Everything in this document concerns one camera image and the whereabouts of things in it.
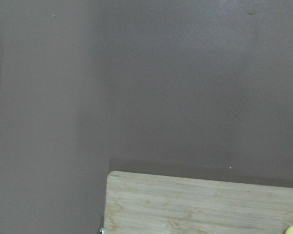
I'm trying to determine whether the wooden cutting board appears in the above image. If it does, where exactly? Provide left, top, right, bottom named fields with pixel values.
left=103, top=171, right=293, bottom=234

